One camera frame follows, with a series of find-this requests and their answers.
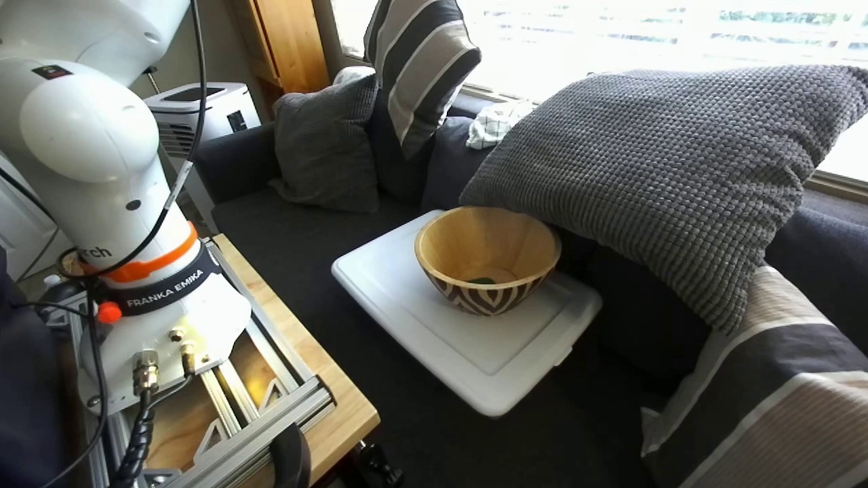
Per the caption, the striped grey cream pillow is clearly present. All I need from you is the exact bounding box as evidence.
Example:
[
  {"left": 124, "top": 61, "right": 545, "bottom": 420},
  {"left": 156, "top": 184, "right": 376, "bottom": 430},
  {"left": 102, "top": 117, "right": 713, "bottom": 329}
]
[
  {"left": 361, "top": 0, "right": 486, "bottom": 160},
  {"left": 638, "top": 263, "right": 868, "bottom": 488}
]

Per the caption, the dark grey sofa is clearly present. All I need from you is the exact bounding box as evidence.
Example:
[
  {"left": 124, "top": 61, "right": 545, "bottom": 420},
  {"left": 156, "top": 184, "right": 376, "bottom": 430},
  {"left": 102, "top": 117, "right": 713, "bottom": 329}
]
[{"left": 193, "top": 84, "right": 868, "bottom": 488}]

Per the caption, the brown wooden furniture piece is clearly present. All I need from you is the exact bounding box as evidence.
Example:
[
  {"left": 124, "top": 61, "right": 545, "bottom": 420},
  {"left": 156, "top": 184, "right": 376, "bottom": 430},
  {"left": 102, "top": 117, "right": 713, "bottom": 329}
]
[{"left": 241, "top": 0, "right": 332, "bottom": 95}]

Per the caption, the black base cable bundle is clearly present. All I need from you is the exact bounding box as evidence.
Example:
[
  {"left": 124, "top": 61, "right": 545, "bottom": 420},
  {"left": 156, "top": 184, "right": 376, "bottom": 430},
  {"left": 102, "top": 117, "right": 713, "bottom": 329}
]
[{"left": 84, "top": 351, "right": 163, "bottom": 488}]

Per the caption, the crumpled white cloth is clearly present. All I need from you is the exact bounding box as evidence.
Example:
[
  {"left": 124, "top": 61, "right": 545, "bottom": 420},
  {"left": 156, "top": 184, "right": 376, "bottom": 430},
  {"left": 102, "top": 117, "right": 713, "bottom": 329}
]
[{"left": 463, "top": 99, "right": 537, "bottom": 153}]

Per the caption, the black clamp handle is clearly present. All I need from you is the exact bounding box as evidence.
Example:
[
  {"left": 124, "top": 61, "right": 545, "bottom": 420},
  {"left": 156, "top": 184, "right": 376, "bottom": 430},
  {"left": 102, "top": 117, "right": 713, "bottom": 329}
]
[{"left": 267, "top": 424, "right": 313, "bottom": 488}]

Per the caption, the wooden bowl with zebra pattern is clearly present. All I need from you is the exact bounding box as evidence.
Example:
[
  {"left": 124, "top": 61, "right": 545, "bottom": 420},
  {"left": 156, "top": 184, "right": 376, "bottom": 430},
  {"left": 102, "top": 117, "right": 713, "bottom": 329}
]
[{"left": 412, "top": 203, "right": 564, "bottom": 320}]

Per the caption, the large grey knit pillow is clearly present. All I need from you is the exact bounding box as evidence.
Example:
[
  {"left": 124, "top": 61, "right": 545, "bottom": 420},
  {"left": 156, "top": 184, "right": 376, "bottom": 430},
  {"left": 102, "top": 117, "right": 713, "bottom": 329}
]
[{"left": 456, "top": 64, "right": 868, "bottom": 338}]

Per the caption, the white plastic tray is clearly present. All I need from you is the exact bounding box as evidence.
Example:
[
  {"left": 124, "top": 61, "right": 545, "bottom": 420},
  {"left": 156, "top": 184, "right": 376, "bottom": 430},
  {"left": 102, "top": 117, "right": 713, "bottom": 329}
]
[{"left": 328, "top": 210, "right": 605, "bottom": 420}]

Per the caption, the small grey knit pillow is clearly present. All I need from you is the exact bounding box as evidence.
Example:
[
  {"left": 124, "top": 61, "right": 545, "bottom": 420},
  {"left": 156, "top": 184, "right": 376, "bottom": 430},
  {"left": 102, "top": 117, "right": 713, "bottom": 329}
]
[{"left": 267, "top": 75, "right": 381, "bottom": 218}]

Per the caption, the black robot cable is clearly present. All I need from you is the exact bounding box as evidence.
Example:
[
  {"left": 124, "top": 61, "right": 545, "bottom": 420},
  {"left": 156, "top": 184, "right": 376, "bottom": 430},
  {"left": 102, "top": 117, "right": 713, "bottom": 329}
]
[{"left": 90, "top": 0, "right": 212, "bottom": 282}]

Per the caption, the dark sofa back cushion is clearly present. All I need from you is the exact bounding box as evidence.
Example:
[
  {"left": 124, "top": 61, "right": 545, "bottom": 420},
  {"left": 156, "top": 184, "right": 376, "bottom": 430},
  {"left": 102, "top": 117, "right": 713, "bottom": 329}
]
[{"left": 364, "top": 91, "right": 471, "bottom": 218}]

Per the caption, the white vented appliance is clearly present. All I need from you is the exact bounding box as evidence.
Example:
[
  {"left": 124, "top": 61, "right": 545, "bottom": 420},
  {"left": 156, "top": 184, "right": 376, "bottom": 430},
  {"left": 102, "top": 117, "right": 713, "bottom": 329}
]
[{"left": 142, "top": 80, "right": 263, "bottom": 160}]

